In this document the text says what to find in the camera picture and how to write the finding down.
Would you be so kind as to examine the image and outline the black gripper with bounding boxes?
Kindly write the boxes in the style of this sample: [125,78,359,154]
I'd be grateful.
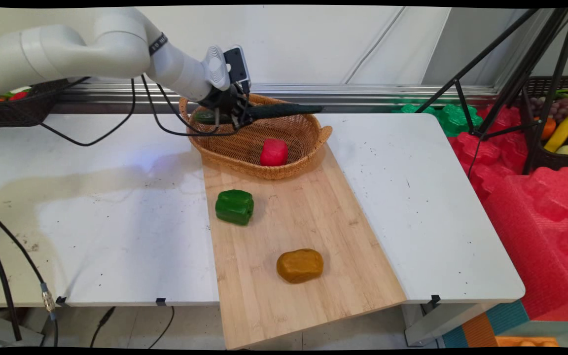
[198,81,252,129]

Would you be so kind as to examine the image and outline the dark green toy cucumber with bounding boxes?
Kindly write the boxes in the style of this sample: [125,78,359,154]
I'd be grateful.
[192,103,324,125]

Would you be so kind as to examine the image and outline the red toy bell pepper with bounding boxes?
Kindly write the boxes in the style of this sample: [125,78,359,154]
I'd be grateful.
[259,138,288,167]

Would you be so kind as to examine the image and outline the green toy bell pepper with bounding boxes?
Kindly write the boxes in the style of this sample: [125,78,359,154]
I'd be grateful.
[215,189,255,227]

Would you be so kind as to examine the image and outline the wooden cutting board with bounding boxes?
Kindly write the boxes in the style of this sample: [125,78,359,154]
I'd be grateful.
[201,143,408,351]

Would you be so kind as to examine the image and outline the brown toy potato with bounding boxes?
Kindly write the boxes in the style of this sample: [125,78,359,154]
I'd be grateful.
[276,248,324,284]

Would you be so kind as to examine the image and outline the dark woven vegetable basket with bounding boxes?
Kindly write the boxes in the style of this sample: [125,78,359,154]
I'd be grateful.
[0,78,71,130]

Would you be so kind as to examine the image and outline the black tripod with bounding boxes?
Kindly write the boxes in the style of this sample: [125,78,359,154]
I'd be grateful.
[415,7,568,177]

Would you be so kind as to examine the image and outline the white table leg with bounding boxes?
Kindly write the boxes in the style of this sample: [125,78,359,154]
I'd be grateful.
[404,301,493,347]

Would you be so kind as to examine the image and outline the orange toy fruit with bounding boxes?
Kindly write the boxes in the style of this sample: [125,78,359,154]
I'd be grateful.
[540,117,557,142]

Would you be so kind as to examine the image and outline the red foam mat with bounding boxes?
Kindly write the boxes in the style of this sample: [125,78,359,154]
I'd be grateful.
[448,105,568,322]

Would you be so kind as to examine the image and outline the purple toy grapes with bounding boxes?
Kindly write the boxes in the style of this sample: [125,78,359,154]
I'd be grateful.
[530,97,568,124]

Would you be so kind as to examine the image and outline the dark woven fruit basket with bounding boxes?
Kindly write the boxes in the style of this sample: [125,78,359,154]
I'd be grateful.
[520,75,568,173]

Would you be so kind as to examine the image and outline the long yellow toy banana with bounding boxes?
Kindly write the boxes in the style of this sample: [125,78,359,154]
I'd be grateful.
[543,112,568,153]

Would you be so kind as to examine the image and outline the teal and orange foam mat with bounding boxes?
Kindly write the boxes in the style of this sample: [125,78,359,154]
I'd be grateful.
[442,299,530,349]

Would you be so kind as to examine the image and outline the orange foam piece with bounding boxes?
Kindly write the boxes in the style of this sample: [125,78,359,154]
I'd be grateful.
[495,336,560,348]

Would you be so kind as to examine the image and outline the black silver wrist camera box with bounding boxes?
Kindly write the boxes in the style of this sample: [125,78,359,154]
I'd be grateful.
[223,45,251,84]

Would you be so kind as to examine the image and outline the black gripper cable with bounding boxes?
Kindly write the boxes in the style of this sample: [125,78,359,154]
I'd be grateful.
[156,83,215,134]

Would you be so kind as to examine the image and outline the woven wicker basket with handles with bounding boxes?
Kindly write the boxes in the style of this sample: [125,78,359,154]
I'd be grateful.
[179,91,333,181]

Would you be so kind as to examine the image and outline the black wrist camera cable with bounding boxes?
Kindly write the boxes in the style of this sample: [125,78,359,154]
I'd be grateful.
[141,74,251,138]

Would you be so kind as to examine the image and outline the aluminium wall rail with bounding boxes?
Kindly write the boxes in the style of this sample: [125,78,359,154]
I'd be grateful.
[56,81,500,115]

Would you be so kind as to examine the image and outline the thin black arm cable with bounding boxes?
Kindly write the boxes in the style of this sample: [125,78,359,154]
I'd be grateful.
[40,77,137,147]

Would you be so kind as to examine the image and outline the thin black hanging cable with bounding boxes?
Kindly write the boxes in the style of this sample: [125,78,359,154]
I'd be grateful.
[147,306,176,350]

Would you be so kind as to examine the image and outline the black cable with plug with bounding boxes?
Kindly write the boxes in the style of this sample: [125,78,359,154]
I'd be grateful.
[90,306,116,349]

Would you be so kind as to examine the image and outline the black cable with metal connector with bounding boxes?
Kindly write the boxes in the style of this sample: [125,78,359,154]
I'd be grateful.
[0,202,61,347]

